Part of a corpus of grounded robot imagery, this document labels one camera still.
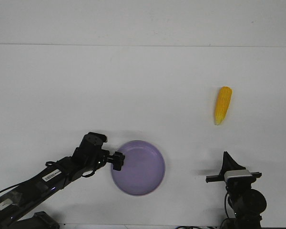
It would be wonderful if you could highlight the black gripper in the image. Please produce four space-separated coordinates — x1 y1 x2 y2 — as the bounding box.
101 149 125 171
205 150 262 184

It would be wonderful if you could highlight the purple round plate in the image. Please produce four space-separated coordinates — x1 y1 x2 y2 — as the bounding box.
111 140 165 196

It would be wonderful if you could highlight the yellow corn cob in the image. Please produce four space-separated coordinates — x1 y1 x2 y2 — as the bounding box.
214 86 233 125

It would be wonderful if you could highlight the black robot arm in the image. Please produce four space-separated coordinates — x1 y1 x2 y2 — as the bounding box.
205 151 267 229
0 132 125 229

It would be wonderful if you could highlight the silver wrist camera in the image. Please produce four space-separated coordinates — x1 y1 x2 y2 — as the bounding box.
224 169 253 183

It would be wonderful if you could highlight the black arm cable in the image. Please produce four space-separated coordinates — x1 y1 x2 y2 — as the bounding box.
0 161 96 201
223 186 232 219

